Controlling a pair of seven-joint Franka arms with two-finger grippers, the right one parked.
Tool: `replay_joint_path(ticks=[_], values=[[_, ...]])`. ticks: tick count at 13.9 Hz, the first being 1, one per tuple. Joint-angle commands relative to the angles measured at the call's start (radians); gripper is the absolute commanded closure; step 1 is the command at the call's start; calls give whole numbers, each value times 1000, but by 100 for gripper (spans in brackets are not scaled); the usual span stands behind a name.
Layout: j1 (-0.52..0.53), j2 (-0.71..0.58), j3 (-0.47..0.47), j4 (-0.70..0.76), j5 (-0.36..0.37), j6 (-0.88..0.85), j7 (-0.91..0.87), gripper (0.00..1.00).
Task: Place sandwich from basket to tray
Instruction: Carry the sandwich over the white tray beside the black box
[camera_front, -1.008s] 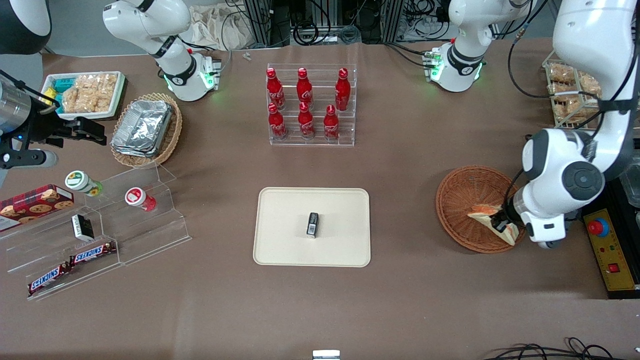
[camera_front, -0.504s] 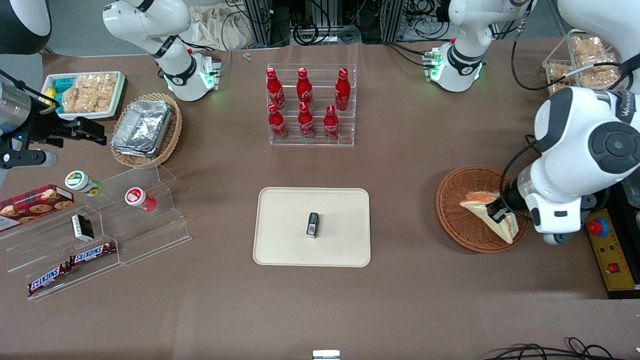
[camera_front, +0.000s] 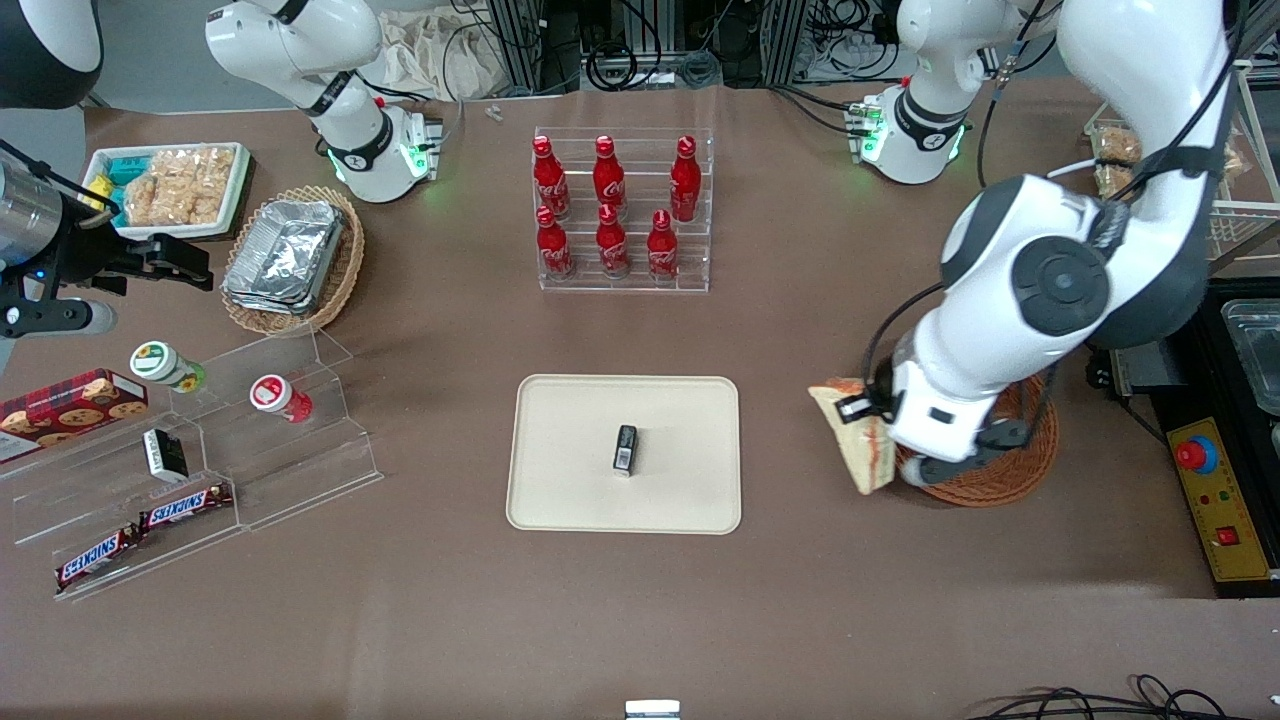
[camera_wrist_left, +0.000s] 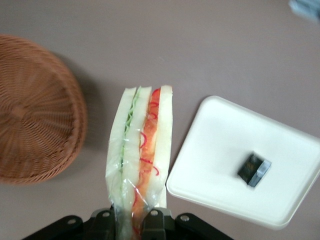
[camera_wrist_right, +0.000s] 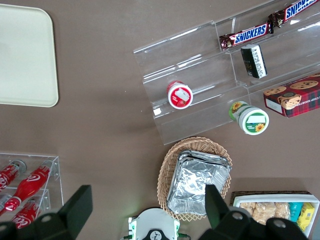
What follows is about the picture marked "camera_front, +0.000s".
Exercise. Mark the round brown wicker basket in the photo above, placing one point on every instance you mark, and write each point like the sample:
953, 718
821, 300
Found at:
1020, 470

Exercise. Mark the clear acrylic bottle rack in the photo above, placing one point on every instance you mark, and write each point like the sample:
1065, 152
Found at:
640, 150

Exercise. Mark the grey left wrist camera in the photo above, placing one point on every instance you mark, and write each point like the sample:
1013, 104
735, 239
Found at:
960, 470

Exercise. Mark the beige cloth bag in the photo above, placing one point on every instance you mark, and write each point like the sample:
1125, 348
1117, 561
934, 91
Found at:
440, 55

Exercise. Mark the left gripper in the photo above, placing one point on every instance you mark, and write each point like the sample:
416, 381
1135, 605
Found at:
882, 397

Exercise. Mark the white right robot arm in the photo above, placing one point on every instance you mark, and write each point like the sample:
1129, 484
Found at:
350, 130

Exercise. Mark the stack of foil trays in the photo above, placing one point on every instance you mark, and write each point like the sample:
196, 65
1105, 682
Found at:
285, 255

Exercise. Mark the bagged bread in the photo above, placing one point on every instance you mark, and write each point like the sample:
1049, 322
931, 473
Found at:
1115, 150

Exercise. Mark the small black white box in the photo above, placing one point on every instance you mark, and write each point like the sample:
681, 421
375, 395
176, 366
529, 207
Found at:
165, 455

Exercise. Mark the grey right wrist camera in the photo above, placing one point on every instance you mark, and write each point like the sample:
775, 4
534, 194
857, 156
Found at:
60, 318

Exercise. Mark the clear acrylic tiered shelf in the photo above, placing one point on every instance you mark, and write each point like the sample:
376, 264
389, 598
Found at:
300, 460

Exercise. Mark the red emergency stop button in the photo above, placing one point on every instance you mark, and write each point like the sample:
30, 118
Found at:
1196, 455

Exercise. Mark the cream plastic serving tray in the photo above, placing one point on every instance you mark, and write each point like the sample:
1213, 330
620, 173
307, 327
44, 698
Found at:
570, 450

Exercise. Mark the triangular sandwich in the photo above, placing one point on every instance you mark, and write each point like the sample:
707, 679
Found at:
860, 455

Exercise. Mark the clear bag rice crackers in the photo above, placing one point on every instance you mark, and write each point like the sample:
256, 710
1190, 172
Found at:
180, 185

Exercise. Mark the red tartan cookie box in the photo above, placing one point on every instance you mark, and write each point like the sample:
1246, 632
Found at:
70, 410

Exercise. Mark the green sunflower yogurt cup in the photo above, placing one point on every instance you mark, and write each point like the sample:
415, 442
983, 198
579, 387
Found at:
160, 362

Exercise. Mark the small black packet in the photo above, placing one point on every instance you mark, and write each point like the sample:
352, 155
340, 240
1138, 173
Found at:
625, 450

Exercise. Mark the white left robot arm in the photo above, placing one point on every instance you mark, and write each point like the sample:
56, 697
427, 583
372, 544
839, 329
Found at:
1060, 270

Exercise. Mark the clear plastic container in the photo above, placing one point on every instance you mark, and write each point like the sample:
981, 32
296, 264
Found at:
1258, 350

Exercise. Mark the white device at edge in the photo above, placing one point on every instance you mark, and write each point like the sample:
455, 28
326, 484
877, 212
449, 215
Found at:
652, 710

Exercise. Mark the teal snack packet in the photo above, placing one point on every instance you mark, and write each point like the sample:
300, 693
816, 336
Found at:
125, 168

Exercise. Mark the Snickers chocolate bar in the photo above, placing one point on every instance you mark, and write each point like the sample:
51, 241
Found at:
185, 507
97, 558

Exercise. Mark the black side appliance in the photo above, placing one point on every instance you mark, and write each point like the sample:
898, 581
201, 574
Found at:
1200, 380

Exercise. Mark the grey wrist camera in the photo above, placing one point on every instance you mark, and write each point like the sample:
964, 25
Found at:
60, 318
960, 470

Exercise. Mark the red strawberry yogurt cup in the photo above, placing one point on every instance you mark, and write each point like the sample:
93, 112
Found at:
278, 397

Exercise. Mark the yellow control box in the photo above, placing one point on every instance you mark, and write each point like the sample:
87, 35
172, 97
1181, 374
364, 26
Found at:
1225, 510

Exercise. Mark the red Coca-Cola bottle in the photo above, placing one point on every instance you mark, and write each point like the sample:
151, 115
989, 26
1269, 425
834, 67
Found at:
609, 178
685, 180
663, 250
553, 248
550, 180
612, 245

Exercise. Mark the oval light wicker basket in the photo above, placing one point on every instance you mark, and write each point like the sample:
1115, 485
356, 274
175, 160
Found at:
345, 270

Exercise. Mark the white rectangular snack tray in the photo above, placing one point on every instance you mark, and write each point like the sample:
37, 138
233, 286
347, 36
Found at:
100, 225

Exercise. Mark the yellow snack packet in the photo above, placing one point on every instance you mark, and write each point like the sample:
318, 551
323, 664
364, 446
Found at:
98, 195

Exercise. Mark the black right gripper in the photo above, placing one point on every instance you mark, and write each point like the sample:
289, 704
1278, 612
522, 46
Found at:
92, 258

